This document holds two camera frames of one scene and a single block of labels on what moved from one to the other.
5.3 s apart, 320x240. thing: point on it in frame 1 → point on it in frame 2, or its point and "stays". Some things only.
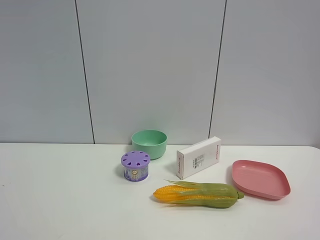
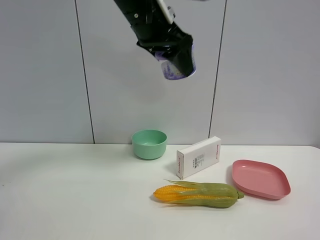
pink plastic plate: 260,179 stays
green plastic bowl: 154,142 stays
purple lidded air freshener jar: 135,163 → 170,70
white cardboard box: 198,157 stays
